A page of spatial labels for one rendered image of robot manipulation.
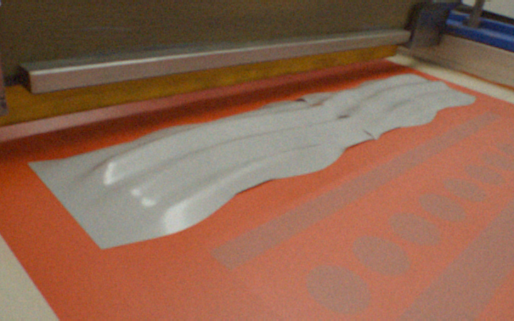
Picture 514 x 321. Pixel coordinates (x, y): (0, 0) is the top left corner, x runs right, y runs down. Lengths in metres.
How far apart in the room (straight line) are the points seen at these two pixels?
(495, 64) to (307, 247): 0.38
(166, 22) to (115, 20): 0.03
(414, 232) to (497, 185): 0.08
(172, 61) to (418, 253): 0.15
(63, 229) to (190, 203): 0.05
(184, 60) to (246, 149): 0.06
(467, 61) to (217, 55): 0.33
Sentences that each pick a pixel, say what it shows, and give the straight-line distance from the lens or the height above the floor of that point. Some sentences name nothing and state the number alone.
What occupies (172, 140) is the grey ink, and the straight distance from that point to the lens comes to 0.22.
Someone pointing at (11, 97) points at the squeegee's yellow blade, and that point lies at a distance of 0.23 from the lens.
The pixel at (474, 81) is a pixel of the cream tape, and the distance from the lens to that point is 0.50.
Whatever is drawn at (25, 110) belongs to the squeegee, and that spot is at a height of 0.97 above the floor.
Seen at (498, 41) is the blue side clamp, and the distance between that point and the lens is 0.51.
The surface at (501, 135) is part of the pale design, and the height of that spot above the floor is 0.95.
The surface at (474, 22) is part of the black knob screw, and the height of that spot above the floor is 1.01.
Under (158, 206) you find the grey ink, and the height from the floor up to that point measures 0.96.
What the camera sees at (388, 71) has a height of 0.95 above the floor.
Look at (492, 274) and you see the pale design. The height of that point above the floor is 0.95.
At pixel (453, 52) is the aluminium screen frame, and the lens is 0.52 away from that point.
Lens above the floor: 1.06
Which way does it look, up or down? 29 degrees down
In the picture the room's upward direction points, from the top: 9 degrees clockwise
